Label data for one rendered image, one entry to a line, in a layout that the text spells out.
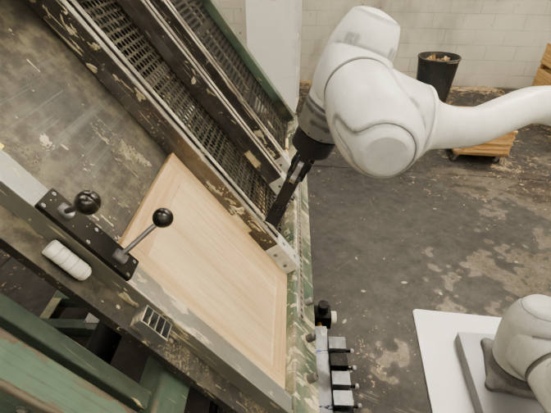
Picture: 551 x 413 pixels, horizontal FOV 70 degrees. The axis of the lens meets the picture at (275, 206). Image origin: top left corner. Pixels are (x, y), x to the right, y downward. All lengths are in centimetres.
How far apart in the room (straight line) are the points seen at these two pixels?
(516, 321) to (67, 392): 102
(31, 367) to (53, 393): 4
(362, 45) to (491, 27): 602
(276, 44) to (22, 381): 458
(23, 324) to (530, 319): 110
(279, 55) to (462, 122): 443
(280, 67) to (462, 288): 328
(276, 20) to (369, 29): 427
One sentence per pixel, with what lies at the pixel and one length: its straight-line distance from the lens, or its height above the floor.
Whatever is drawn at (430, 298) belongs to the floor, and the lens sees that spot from 269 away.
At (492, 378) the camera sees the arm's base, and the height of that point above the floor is 82.
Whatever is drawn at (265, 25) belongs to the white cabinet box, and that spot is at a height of 102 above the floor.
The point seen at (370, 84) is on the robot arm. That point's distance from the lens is 51.
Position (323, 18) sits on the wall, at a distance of 624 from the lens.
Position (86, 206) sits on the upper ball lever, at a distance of 63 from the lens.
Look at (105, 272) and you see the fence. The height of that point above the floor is 136.
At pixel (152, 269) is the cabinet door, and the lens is 86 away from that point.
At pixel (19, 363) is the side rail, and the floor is 141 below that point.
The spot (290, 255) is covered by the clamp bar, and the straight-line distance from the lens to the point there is 133.
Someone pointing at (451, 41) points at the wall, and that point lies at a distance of 650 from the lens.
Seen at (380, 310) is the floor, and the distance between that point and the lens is 252.
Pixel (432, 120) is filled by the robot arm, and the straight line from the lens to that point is 53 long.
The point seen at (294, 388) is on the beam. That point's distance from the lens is 110.
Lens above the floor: 185
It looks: 34 degrees down
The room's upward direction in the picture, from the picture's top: straight up
